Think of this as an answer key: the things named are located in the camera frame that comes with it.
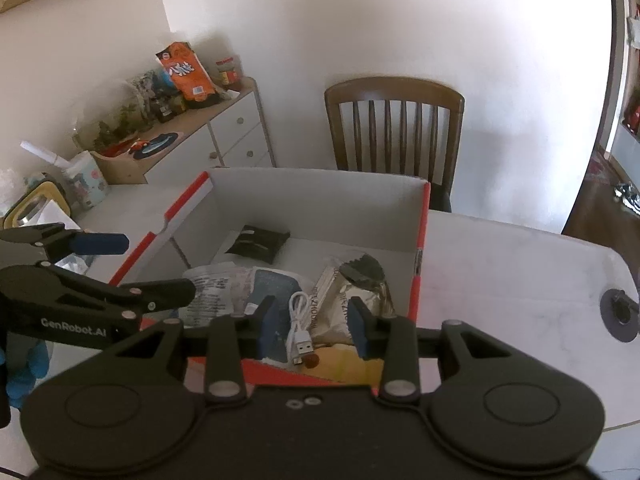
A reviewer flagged pink printed snack bag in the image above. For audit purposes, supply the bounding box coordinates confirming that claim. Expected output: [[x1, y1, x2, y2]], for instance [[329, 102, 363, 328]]
[[178, 262, 254, 327]]

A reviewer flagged yellow plush toy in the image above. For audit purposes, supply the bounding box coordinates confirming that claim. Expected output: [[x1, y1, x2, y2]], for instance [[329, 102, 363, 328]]
[[298, 344, 383, 387]]

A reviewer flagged blue tissue pack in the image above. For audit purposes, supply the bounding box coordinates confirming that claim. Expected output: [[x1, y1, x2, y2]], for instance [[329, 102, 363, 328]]
[[244, 268, 314, 368]]

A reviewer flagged white usb cable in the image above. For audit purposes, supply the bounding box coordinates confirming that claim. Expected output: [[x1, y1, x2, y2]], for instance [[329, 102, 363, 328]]
[[285, 290, 317, 366]]

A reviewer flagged silver foil snack bag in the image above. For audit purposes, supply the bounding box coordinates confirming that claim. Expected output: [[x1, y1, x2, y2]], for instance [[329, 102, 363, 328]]
[[308, 260, 395, 347]]

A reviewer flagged dark brown snack packet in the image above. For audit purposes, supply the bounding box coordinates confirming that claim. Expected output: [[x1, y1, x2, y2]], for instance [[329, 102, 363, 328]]
[[227, 224, 291, 264]]

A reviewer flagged black seaweed bag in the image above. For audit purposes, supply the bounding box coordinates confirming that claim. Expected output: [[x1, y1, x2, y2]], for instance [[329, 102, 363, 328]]
[[340, 254, 386, 292]]

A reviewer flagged blue gloved hand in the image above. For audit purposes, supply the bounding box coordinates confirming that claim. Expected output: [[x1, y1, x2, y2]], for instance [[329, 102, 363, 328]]
[[1, 334, 51, 410]]

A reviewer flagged yellow rimmed tray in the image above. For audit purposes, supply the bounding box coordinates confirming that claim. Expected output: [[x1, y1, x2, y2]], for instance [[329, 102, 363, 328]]
[[1, 179, 72, 229]]

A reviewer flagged cardboard tray box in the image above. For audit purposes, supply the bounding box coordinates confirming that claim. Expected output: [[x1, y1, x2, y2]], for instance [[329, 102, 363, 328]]
[[90, 151, 146, 184]]

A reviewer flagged red cardboard box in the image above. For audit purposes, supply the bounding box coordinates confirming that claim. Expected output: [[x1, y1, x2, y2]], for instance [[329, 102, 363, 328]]
[[107, 166, 433, 389]]

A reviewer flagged white sideboard cabinet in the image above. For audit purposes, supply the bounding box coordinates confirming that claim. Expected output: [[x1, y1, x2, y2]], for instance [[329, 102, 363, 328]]
[[122, 77, 276, 185]]

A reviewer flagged orange snack bag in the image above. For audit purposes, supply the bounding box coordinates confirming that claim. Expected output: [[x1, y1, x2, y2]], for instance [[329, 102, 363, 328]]
[[156, 41, 220, 108]]

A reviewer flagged black round table socket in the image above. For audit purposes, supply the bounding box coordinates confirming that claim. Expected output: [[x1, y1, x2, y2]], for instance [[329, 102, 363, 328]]
[[600, 289, 639, 344]]

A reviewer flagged brown wooden chair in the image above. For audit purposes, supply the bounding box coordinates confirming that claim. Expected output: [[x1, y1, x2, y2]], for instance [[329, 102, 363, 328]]
[[324, 76, 465, 212]]

